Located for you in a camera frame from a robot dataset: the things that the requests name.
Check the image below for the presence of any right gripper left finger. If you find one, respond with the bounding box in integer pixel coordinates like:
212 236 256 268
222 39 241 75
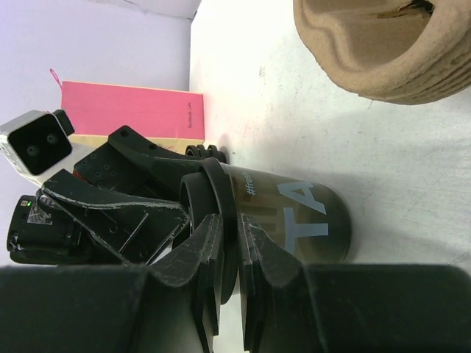
1 232 221 352

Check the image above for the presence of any dark transparent coffee cup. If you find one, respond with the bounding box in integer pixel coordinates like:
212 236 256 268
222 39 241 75
223 164 352 264

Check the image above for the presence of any pink and beige paper bag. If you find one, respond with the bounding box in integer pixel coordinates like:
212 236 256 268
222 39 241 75
49 69 205 154

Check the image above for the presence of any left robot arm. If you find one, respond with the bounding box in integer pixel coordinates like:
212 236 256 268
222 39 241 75
7 126 202 265

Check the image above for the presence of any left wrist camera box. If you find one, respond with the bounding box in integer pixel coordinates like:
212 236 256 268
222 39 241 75
1 109 75 186

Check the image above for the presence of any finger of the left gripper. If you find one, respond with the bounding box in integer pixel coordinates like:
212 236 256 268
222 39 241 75
107 126 202 180
41 169 189 265

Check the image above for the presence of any brown cardboard cup carrier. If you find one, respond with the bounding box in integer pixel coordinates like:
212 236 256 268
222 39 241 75
293 1 470 105

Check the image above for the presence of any black cup lid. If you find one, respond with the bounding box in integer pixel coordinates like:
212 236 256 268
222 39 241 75
185 144 227 163
180 157 238 304

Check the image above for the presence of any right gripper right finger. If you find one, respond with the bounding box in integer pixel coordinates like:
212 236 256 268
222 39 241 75
238 214 470 352

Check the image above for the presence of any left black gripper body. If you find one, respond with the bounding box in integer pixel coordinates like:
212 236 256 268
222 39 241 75
74 143 173 201

